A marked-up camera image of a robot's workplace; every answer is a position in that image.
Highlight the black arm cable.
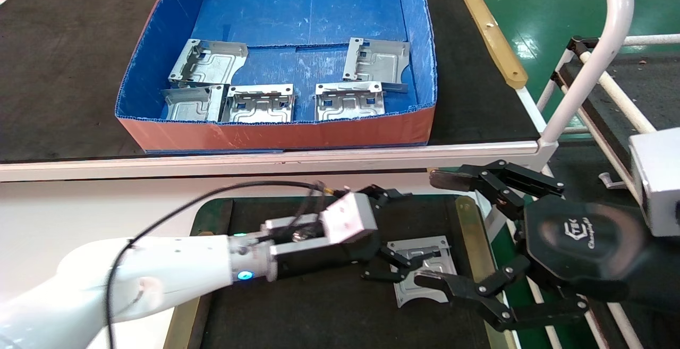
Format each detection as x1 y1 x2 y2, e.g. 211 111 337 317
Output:
105 181 343 349

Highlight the yellow mat edge strip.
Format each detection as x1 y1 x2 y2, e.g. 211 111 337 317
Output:
454 196 519 349
162 231 214 349

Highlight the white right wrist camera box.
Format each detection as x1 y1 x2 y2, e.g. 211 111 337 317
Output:
628 127 680 237

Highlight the cream cart tube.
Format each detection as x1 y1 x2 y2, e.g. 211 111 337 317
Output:
576 46 657 134

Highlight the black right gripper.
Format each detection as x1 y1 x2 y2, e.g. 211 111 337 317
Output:
413 159 680 333

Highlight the silver stamped metal bracket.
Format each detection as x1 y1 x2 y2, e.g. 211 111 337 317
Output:
314 81 385 122
168 39 249 87
219 84 295 124
161 84 226 123
342 37 411 93
387 236 458 308

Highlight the white diagonal cart tube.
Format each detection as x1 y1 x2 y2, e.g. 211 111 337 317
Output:
537 52 580 113

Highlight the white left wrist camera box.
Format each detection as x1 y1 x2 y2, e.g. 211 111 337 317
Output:
321 192 379 244

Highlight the long yellow guide strip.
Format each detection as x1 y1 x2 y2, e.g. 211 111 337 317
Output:
460 0 528 90

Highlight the small white hook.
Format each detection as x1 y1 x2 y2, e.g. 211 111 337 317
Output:
598 172 627 189

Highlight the curved white frame tube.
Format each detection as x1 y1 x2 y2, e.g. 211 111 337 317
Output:
539 0 634 145

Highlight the silver camera mount bracket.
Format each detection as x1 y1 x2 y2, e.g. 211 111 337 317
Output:
261 215 341 258

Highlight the large black table mat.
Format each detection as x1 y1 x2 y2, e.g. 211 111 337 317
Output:
0 0 540 163

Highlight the white table edge rail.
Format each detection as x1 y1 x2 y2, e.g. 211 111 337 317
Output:
0 141 558 182

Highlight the blue and orange corrugated box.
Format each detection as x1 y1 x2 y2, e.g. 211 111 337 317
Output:
114 0 437 154

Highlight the black cart mat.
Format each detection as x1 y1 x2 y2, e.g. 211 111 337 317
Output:
558 54 680 211

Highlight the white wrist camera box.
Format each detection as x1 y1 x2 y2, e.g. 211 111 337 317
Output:
628 127 680 237
321 192 379 244

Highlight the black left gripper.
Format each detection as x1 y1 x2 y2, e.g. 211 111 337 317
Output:
275 184 443 283

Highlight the white horizontal cart tube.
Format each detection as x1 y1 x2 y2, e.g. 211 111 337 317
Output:
622 34 680 47

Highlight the small black work mat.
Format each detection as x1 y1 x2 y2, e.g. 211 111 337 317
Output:
199 196 492 349

